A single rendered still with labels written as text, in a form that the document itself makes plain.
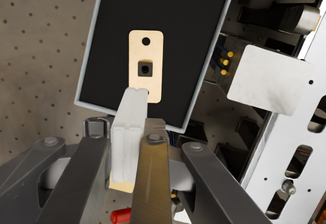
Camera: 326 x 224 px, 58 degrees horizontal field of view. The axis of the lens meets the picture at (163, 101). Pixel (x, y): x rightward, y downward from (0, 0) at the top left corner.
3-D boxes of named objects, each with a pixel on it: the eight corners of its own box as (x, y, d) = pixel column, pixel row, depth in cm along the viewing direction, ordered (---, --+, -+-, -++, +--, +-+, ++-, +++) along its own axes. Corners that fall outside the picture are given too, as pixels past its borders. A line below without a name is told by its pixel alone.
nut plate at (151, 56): (160, 102, 36) (160, 105, 34) (129, 101, 35) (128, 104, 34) (163, 31, 33) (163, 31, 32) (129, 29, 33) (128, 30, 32)
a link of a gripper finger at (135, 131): (126, 128, 14) (142, 129, 14) (137, 87, 20) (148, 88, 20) (125, 184, 14) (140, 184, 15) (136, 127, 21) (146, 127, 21)
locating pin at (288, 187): (286, 185, 60) (295, 198, 56) (277, 183, 60) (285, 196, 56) (290, 177, 59) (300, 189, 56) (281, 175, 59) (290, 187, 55)
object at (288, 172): (250, 135, 88) (291, 195, 60) (234, 131, 87) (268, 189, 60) (256, 120, 86) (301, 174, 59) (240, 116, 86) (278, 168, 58)
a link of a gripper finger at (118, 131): (125, 184, 14) (110, 184, 14) (136, 127, 21) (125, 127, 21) (126, 128, 14) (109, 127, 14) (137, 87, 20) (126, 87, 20)
